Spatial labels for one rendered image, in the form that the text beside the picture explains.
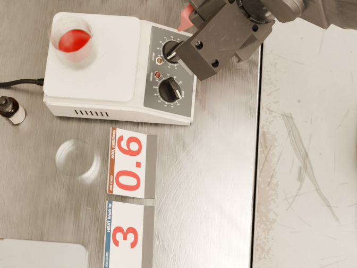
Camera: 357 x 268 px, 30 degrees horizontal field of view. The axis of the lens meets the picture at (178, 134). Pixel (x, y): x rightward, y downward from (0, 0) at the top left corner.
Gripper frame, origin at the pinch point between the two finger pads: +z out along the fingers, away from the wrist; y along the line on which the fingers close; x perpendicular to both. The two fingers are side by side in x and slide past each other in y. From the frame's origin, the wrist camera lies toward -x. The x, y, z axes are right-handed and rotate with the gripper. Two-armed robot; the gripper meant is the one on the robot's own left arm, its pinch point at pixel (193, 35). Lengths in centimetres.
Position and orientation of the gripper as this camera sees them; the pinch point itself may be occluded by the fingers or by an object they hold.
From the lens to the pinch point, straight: 86.0
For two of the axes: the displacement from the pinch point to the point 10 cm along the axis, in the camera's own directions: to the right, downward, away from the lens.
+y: 6.6, 7.1, 2.3
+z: -4.8, 1.7, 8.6
